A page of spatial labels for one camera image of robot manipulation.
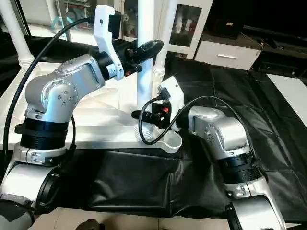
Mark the white plastic table leg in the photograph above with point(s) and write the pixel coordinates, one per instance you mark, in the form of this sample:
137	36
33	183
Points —
17	33
145	86
159	64

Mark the white plastic table top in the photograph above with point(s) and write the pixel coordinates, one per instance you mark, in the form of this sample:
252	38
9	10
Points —
110	112

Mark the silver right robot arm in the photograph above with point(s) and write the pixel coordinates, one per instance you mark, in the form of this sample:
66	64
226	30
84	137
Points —
216	129

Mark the white glass-door cabinet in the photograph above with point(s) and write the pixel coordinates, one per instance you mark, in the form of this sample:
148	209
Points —
189	24

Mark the white drawer unit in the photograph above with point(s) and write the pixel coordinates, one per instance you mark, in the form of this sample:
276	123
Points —
225	53

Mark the black work mat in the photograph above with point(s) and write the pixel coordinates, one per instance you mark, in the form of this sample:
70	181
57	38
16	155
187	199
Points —
144	187

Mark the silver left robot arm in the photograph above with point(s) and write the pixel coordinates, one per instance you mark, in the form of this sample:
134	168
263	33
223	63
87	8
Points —
62	91

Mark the dark grey robot foot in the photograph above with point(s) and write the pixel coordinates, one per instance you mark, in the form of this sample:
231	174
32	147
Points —
88	225

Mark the teal storage box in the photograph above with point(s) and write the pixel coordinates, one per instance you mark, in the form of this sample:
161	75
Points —
67	14

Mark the black box yellow label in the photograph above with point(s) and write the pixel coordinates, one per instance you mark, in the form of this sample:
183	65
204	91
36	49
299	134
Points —
230	19

